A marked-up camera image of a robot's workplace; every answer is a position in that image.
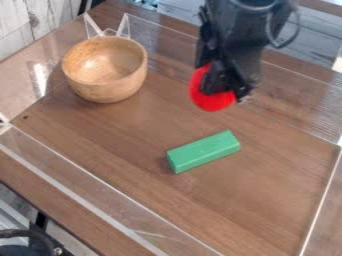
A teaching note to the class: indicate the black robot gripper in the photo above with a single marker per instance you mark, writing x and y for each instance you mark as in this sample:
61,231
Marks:
232,42

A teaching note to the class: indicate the red plush strawberry toy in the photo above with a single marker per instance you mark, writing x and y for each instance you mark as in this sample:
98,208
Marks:
208,98

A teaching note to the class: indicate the wooden bowl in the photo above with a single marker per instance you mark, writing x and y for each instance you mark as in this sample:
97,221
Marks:
106,68

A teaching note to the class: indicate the green rectangular block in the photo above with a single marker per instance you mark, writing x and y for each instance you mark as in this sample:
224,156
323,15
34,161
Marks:
202,151

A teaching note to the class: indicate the clear acrylic tray walls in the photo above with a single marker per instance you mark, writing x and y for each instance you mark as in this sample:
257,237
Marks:
89,161

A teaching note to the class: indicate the black clamp mount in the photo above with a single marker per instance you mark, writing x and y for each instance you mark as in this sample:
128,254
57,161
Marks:
25,237

